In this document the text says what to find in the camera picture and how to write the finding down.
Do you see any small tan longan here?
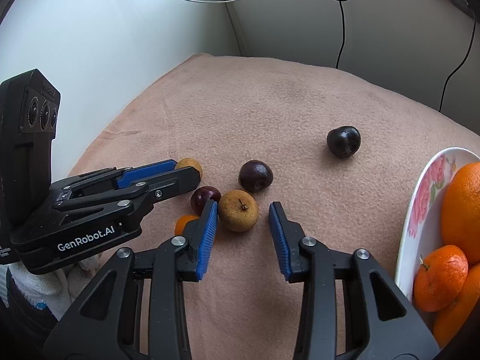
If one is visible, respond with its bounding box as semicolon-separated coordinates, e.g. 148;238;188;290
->
174;158;203;177

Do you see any dark red cherry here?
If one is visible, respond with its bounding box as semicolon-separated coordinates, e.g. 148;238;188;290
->
190;186;221;216

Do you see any brown longan with stem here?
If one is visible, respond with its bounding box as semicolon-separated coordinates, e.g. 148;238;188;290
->
218;189;260;233

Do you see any dark black plum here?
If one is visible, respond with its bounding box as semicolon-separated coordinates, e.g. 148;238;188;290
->
326;126;361;159

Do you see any small orange kumquat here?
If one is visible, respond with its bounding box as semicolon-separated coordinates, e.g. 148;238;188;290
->
174;214;199;236

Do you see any white gloved hand cloth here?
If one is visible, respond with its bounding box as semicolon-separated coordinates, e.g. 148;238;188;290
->
8;254;101;320

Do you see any dark purple plum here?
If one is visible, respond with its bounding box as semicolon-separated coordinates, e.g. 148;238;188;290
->
238;160;273;193

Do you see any small mandarin in bowl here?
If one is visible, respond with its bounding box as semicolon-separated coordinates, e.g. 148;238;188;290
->
413;244;469;313

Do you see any smooth large orange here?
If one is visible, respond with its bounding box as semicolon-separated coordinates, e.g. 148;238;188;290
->
433;264;480;349

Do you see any white floral bowl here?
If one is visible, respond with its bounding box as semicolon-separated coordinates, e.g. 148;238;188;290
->
394;147;479;302

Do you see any large rough orange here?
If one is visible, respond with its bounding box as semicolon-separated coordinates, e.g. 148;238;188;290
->
440;162;480;265

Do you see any black camera box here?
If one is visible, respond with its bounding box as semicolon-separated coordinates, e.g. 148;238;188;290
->
1;68;60;265

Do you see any black cable right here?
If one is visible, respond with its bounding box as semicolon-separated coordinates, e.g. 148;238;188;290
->
438;18;478;112

